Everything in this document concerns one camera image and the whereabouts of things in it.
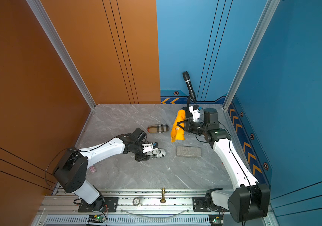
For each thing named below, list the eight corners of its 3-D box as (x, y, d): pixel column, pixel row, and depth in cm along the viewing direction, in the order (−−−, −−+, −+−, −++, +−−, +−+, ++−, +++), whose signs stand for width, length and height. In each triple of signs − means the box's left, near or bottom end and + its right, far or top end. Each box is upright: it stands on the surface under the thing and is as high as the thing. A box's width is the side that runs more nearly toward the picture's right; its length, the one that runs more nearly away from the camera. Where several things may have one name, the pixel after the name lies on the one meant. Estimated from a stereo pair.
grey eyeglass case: (176, 155, 93) (176, 153, 90) (176, 147, 97) (176, 145, 94) (200, 157, 92) (201, 155, 90) (200, 149, 96) (201, 146, 93)
